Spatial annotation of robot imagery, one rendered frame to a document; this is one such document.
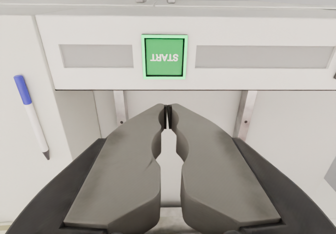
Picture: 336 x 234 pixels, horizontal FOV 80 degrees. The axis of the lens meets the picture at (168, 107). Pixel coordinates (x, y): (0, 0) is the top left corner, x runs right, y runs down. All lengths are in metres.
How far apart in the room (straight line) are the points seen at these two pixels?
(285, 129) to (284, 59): 0.28
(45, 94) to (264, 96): 0.42
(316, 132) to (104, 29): 0.53
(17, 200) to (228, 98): 0.46
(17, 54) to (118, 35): 0.13
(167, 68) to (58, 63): 0.14
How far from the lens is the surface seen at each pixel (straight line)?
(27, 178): 0.44
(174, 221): 0.64
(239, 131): 0.49
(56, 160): 0.39
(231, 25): 0.27
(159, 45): 0.26
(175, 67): 0.27
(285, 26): 0.30
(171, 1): 0.60
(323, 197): 1.00
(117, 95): 0.42
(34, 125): 0.34
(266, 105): 0.51
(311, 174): 0.72
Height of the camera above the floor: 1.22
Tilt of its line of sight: 61 degrees down
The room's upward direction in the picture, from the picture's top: 177 degrees clockwise
